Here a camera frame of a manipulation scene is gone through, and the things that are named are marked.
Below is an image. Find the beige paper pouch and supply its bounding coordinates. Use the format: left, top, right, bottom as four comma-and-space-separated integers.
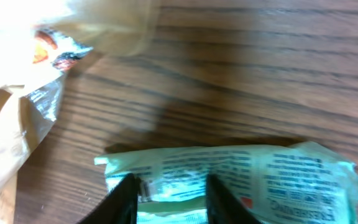
0, 0, 159, 223

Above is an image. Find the green wet wipes pack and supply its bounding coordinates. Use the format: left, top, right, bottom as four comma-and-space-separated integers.
94, 142, 358, 224

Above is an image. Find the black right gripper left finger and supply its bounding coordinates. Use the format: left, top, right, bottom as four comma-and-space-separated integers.
78, 173, 140, 224

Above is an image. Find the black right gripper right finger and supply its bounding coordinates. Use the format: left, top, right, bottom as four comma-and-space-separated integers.
206, 174, 261, 224

